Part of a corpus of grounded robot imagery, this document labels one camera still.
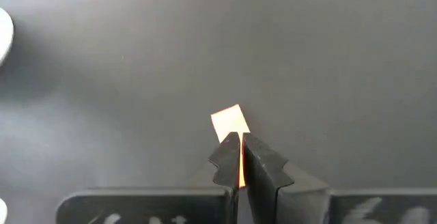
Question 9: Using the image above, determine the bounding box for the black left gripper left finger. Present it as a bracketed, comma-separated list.
[208, 131, 242, 224]

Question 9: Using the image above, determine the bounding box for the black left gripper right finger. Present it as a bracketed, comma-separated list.
[242, 132, 330, 224]

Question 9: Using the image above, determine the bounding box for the orange eraser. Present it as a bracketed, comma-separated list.
[210, 103, 251, 188]

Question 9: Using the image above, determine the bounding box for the white plant pot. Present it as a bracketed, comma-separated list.
[0, 7, 15, 66]

